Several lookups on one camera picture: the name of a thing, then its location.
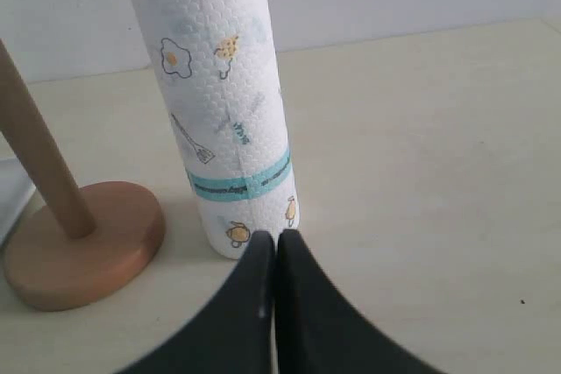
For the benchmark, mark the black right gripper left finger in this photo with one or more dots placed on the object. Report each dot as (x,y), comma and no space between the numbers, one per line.
(232,332)

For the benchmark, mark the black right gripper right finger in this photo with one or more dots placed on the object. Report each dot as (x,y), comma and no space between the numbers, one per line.
(317,330)

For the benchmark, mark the printed white paper towel roll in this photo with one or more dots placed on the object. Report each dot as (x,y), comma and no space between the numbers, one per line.
(216,66)

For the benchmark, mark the wooden paper towel holder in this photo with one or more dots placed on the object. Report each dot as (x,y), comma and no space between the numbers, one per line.
(86,242)

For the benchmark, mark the white rectangular plastic tray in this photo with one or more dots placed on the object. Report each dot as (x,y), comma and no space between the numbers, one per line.
(16,189)

